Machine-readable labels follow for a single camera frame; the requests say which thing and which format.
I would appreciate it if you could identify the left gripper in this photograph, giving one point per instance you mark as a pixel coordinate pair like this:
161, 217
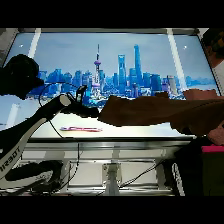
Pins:
85, 111

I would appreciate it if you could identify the brown garment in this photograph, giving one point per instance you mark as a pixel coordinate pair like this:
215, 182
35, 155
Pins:
150, 111

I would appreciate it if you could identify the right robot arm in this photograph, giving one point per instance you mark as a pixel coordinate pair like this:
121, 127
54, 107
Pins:
190, 170

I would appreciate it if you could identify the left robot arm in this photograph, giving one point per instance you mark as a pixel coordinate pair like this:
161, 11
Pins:
20, 140

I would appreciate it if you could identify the heap of clothes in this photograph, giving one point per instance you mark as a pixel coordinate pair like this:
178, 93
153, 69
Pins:
216, 46

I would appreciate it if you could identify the black garment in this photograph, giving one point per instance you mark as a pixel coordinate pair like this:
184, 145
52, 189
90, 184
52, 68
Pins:
18, 76

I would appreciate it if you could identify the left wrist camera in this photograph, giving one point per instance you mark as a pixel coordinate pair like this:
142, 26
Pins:
80, 93

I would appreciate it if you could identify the silver frame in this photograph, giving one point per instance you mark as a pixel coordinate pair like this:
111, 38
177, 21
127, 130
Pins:
112, 173

